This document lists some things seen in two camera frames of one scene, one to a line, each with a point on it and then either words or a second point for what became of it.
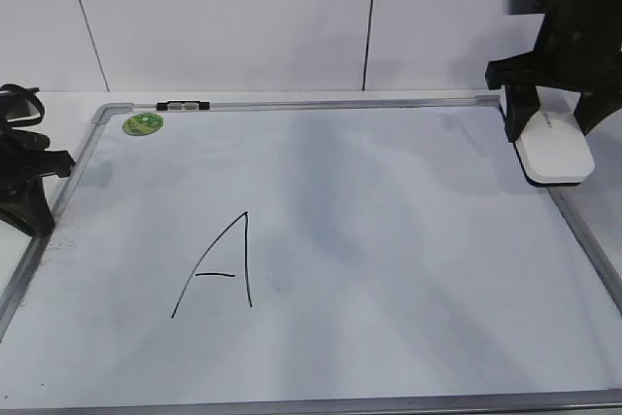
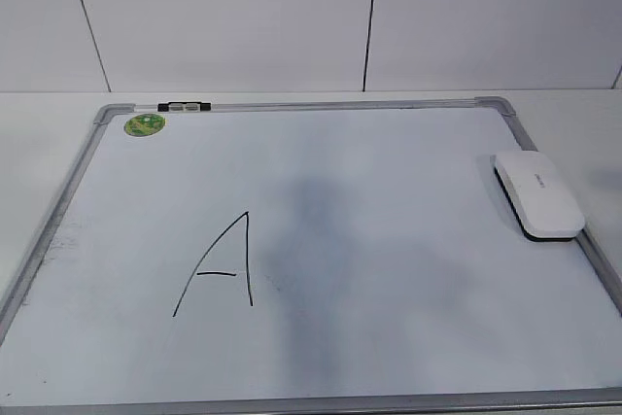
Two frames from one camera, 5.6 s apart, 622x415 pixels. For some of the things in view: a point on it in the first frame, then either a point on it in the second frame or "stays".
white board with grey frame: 309,257 stays
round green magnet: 143,123 stays
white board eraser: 553,149 to 538,195
